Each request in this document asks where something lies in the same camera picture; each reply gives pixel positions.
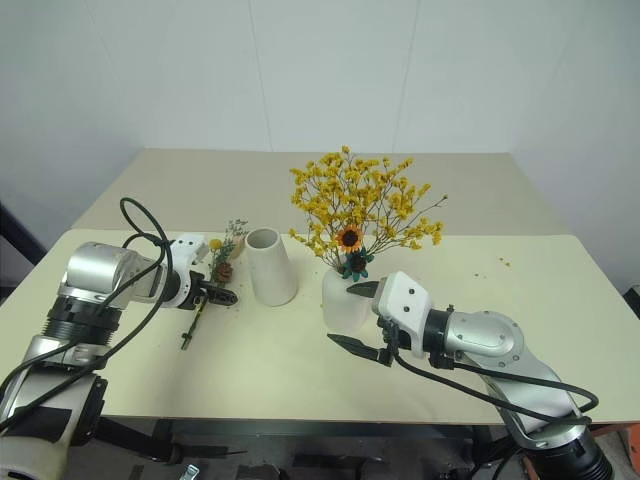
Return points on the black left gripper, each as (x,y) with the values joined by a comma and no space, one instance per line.
(199,290)

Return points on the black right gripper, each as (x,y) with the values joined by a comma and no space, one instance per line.
(390,335)

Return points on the small dried flower bouquet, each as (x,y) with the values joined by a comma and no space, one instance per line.
(222,270)

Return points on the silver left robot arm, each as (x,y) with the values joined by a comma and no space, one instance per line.
(95,272)

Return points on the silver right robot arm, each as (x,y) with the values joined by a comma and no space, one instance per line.
(500,345)

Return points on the yellow dried flower bouquet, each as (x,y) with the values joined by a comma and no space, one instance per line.
(357,200)

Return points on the white rounded vase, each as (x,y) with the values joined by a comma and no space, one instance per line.
(342,310)

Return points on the white cylindrical vase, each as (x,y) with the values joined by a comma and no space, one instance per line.
(270,270)

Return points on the yellow petal crumbs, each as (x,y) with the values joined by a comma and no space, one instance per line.
(503,261)

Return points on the small metal clip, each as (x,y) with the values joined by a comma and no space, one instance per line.
(192,472)

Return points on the dark furniture piece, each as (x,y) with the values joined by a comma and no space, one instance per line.
(17,235)

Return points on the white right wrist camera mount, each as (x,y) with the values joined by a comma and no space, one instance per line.
(402,305)

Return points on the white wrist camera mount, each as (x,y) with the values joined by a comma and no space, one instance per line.
(186,249)
(402,305)

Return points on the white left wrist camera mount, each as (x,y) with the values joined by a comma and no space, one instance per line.
(186,249)

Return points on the black table frame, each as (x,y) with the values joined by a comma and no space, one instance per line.
(310,445)

